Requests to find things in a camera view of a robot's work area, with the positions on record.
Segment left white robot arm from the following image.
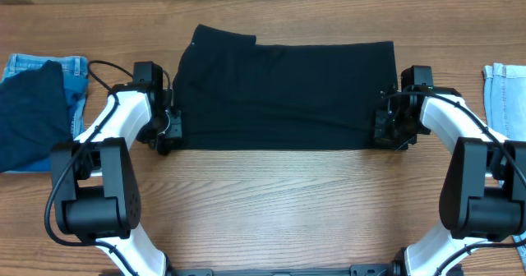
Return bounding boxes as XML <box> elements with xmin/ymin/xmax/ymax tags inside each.
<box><xmin>44</xmin><ymin>83</ymin><xmax>175</xmax><ymax>275</ymax></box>

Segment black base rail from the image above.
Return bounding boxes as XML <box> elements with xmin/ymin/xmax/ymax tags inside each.
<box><xmin>167</xmin><ymin>262</ymin><xmax>407</xmax><ymax>276</ymax></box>

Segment folded navy blue garment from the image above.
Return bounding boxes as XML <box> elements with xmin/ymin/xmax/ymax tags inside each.
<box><xmin>1</xmin><ymin>61</ymin><xmax>72</xmax><ymax>173</ymax></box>

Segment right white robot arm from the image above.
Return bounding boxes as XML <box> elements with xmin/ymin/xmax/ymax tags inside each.
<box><xmin>374</xmin><ymin>85</ymin><xmax>525</xmax><ymax>275</ymax></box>

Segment light blue denim garment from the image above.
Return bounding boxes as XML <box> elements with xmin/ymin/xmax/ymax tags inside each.
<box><xmin>482</xmin><ymin>62</ymin><xmax>526</xmax><ymax>269</ymax></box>

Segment folded blue denim jeans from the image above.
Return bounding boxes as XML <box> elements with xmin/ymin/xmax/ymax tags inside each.
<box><xmin>1</xmin><ymin>53</ymin><xmax>89</xmax><ymax>173</ymax></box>

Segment black t-shirt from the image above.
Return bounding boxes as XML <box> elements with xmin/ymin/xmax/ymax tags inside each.
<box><xmin>173</xmin><ymin>25</ymin><xmax>398</xmax><ymax>150</ymax></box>

